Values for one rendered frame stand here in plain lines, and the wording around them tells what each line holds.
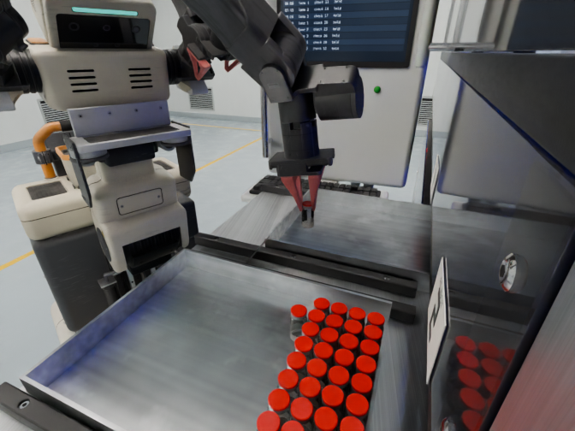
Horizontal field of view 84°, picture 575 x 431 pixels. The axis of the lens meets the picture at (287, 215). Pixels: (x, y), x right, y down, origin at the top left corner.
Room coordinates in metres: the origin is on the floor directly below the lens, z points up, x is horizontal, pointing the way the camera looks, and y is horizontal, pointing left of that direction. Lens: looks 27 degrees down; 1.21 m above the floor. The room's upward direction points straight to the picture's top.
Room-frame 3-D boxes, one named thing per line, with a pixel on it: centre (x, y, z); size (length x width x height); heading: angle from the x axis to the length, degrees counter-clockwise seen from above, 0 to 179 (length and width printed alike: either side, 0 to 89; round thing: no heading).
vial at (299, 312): (0.29, -0.01, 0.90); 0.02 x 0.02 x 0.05
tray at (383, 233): (0.54, -0.17, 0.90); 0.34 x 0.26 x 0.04; 68
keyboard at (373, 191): (0.94, -0.09, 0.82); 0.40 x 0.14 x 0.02; 71
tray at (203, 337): (0.27, 0.07, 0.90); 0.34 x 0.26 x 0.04; 68
